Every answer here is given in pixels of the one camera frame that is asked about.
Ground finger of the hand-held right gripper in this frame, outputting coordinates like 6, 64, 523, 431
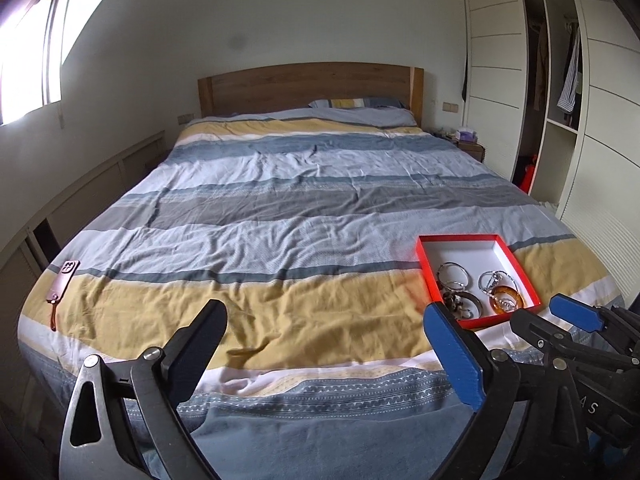
549, 294, 640, 343
509, 308, 638, 375

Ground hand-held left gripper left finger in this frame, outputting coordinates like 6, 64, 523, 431
58, 299, 229, 480

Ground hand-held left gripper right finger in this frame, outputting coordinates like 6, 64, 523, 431
423, 302, 595, 480

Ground amber bangle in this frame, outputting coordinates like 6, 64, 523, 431
487, 285, 524, 315

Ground silver bracelets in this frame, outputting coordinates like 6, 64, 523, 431
442, 290, 483, 318

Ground silver bangle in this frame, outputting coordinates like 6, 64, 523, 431
478, 270, 513, 295

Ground silver hoop bangles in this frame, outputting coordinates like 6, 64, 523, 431
436, 261, 471, 291

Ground red cardboard box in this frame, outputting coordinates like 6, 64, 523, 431
415, 234, 542, 331

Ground red bag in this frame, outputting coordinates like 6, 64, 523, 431
520, 155, 541, 193

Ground phone in brown case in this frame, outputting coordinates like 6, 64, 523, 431
46, 259, 80, 305

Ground striped duvet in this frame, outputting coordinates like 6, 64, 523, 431
15, 107, 626, 480

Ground wooden nightstand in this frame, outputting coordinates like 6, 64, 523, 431
452, 137, 486, 163

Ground striped hanging shirt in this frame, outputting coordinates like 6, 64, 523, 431
556, 25, 583, 113

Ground brown hanging coat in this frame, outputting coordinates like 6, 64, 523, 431
532, 20, 550, 111

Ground white wardrobe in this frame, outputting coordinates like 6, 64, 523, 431
460, 0, 640, 301

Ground wooden headboard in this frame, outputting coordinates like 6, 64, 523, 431
197, 62, 425, 126

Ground striped pillow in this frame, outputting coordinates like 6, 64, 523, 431
308, 97, 407, 110

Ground window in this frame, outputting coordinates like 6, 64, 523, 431
0, 0, 78, 126

